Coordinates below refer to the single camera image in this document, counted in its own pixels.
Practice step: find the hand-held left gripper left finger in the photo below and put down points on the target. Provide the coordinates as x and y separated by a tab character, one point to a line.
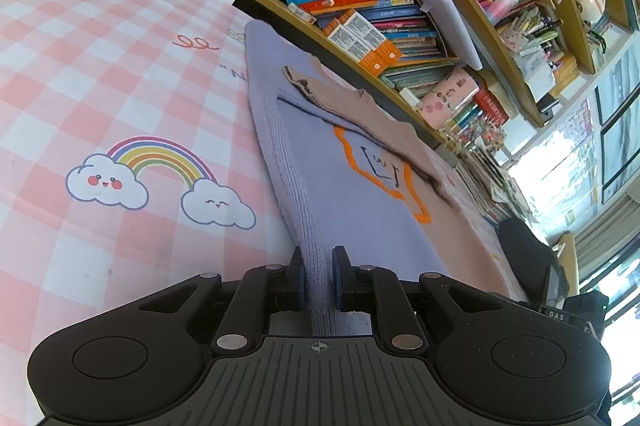
301	276

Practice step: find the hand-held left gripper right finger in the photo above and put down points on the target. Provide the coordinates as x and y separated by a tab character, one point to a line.
336	276

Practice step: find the purple knit sweater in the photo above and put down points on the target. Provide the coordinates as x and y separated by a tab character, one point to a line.
320	166

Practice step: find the pile of papers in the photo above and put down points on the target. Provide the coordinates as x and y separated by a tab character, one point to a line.
492	186

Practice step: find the bunch of coloured pencils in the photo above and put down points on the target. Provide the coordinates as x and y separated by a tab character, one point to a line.
477	128

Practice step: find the pink pencil case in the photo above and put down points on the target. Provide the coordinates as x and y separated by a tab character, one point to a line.
447	98

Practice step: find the bunch of pastel markers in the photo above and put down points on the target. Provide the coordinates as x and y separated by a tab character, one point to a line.
532	31

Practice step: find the white folder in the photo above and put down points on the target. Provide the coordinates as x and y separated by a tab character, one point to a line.
450	21

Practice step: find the pink bottle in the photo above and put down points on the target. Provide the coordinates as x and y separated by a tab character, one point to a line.
504	3

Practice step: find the white face doll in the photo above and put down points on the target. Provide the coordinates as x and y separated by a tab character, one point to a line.
590	6

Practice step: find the pink checked table mat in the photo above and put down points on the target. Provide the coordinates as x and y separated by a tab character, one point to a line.
100	81

